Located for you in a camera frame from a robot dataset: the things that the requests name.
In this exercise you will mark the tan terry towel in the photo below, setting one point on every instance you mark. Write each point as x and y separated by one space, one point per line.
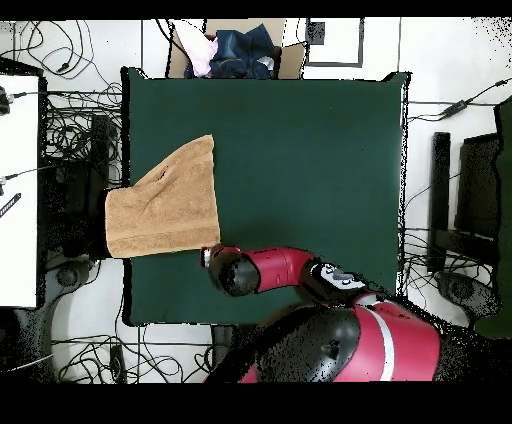
160 212

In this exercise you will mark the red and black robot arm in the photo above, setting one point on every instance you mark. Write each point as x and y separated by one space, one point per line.
280 264

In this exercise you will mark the black power strip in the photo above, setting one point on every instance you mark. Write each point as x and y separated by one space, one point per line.
118 364

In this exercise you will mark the black equipment rack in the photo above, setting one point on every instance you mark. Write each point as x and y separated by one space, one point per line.
80 180

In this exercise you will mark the black striped bar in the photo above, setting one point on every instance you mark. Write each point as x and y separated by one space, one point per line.
10 204

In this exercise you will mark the white desk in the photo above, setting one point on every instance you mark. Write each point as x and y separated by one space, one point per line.
18 180

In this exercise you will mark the pink garment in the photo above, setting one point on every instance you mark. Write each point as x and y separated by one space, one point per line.
202 52

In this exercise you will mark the dark blue jeans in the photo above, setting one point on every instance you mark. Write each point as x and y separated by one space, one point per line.
244 52

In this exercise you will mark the brown cardboard box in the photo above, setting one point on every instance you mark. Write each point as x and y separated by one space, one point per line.
294 60

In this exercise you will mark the long black bar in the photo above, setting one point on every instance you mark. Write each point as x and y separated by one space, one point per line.
440 192

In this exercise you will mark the dark round stand base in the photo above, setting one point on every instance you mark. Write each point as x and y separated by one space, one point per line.
464 292

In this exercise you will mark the dark green cloth on side table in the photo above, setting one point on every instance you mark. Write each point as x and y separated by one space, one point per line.
504 240

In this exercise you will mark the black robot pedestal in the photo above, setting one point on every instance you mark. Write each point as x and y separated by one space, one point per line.
222 344

